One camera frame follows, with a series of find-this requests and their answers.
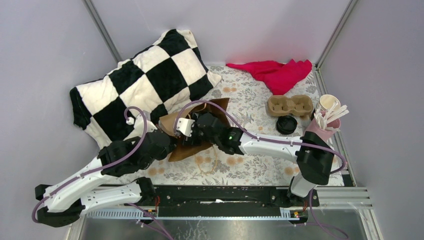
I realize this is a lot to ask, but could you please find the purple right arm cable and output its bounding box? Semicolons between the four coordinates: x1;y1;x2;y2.
173;99;348;240

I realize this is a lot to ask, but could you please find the black white checkered blanket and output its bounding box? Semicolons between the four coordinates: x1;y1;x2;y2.
69;29;222;148

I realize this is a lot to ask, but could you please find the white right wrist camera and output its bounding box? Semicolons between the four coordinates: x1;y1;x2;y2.
176;118;195;137

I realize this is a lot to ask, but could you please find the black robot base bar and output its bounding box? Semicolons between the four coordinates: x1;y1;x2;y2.
134;177;320;219

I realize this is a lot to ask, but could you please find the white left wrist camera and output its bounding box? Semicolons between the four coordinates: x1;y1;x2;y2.
124;114;158;140

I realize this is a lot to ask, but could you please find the red cloth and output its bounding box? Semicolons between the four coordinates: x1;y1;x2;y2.
226;59;313;95

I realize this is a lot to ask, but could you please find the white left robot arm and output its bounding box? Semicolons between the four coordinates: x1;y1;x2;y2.
32;130;177;228

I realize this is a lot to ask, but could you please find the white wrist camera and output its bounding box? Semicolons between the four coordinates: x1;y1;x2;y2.
124;114;158;140
176;118;195;137

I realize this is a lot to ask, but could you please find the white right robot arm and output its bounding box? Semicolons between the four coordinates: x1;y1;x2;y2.
175;113;335;206

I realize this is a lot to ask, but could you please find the brown paper bag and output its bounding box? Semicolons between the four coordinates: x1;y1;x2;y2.
158;97;230;163

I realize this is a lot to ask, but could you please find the brown cardboard cup carrier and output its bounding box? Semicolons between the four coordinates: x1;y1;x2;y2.
267;95;314;117

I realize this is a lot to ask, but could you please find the pink straw holder cup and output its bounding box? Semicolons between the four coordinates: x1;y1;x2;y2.
305;116;341;142

